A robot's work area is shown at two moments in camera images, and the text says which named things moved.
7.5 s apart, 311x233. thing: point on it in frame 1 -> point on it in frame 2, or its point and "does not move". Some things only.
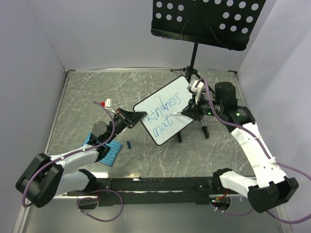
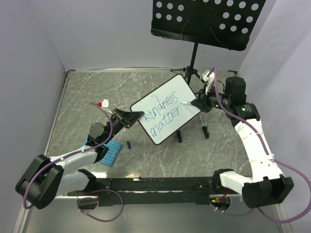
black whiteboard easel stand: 204,128 does not move
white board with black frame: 159,122 does not move
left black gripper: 133,116 does not move
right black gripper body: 206,108 -> 212,99
